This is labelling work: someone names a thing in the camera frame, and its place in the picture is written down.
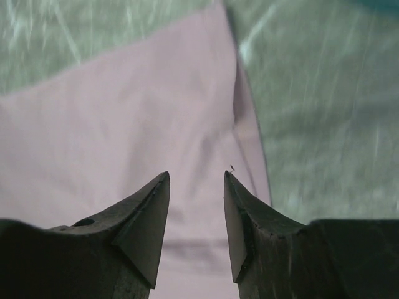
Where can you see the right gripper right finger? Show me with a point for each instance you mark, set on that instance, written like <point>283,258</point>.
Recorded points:
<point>273,256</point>

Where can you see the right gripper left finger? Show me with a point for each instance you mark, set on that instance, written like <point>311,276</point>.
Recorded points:
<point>112,254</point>

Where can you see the pink tank top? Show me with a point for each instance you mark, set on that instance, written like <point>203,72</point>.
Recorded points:
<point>177,101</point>

